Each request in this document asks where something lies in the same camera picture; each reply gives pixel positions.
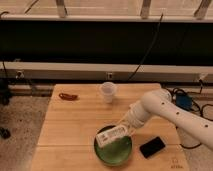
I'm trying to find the green ceramic bowl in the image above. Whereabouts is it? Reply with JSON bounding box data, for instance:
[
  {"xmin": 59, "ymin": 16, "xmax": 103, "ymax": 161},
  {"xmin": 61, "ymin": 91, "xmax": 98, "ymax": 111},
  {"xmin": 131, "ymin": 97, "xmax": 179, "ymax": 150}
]
[{"xmin": 94, "ymin": 125, "xmax": 132, "ymax": 166}]

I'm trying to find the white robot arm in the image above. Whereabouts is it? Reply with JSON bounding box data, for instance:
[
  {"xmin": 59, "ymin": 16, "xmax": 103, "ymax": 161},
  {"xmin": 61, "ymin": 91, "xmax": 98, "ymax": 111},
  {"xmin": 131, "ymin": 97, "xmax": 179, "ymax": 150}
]
[{"xmin": 119, "ymin": 89, "xmax": 213, "ymax": 150}]

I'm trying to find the black hanging cable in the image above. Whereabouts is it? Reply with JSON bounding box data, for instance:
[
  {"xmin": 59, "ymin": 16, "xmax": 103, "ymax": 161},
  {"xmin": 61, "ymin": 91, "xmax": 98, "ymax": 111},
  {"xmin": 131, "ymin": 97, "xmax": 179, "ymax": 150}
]
[{"xmin": 125, "ymin": 12, "xmax": 165, "ymax": 83}]

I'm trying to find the red chili pepper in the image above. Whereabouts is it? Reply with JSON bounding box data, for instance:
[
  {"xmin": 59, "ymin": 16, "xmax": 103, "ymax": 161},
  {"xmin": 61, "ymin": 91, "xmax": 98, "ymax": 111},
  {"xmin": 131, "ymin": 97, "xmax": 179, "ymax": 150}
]
[{"xmin": 59, "ymin": 93, "xmax": 78, "ymax": 101}]

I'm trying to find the black smartphone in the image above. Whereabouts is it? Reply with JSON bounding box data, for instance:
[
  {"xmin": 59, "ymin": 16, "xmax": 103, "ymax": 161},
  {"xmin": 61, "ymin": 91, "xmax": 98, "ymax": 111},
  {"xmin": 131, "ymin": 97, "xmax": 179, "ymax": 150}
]
[{"xmin": 139, "ymin": 137, "xmax": 166, "ymax": 158}]

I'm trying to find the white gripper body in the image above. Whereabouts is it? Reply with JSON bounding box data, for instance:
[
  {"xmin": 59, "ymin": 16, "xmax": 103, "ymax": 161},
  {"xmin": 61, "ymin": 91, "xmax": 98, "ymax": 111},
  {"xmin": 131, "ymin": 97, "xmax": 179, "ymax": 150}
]
[{"xmin": 119, "ymin": 112, "xmax": 140, "ymax": 134}]

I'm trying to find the translucent plastic cup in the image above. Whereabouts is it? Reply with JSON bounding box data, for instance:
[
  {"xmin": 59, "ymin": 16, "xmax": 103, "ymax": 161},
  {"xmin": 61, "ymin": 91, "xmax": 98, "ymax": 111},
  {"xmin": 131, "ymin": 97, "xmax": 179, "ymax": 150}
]
[{"xmin": 99, "ymin": 82, "xmax": 117, "ymax": 103}]

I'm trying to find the blue power box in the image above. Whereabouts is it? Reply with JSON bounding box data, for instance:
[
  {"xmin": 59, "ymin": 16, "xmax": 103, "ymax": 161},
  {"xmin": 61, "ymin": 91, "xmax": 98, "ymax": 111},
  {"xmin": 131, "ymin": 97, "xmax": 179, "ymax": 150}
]
[{"xmin": 175, "ymin": 94, "xmax": 192, "ymax": 111}]

